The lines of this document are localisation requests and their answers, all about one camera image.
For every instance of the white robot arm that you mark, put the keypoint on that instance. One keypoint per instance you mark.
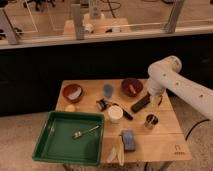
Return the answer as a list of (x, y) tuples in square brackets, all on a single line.
[(164, 74)]

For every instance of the grey metal post middle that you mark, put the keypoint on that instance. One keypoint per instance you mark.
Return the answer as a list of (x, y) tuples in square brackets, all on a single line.
[(78, 21)]

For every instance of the grey metal post right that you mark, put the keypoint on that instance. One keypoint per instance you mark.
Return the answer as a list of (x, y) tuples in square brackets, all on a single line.
[(170, 26)]

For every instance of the white paper cup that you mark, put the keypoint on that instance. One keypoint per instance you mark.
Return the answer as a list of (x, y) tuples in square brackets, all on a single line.
[(115, 113)]

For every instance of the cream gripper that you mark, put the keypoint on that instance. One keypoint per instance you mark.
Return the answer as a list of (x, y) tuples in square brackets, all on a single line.
[(154, 101)]

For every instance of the grey metal post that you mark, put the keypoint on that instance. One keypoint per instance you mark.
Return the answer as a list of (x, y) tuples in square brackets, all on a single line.
[(170, 26), (78, 21), (7, 27)]

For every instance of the dark red bowl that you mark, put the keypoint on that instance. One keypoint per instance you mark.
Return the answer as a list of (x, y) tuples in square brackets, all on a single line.
[(131, 87)]

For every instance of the brown bowl with white content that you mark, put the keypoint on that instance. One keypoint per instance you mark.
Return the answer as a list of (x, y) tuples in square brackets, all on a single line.
[(72, 92)]

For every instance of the black rectangular eraser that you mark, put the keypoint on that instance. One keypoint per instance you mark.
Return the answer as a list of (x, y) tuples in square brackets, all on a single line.
[(141, 103)]

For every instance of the small black clip object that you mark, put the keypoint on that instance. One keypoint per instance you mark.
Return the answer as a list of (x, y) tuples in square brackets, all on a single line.
[(102, 105)]

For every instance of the grey metal post left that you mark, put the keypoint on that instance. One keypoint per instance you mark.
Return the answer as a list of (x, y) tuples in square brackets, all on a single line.
[(7, 27)]

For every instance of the green plastic tray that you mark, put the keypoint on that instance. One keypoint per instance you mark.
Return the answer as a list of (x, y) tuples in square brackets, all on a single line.
[(56, 145)]

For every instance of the small dark tin can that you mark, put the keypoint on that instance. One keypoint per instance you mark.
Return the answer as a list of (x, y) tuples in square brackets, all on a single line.
[(151, 121)]

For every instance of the black marker pen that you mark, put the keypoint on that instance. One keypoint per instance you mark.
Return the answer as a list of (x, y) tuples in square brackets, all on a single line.
[(125, 113)]

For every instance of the blue translucent cup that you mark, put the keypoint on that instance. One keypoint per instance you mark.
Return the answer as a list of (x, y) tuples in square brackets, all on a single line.
[(108, 91)]

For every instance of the white plastic knife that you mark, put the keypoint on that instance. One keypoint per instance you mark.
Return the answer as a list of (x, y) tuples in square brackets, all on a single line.
[(120, 151)]

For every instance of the blue sponge block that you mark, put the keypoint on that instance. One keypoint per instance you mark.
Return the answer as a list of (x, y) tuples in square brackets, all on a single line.
[(128, 140)]

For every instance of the metal spoon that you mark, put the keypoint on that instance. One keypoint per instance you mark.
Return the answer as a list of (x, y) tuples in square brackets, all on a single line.
[(79, 134)]

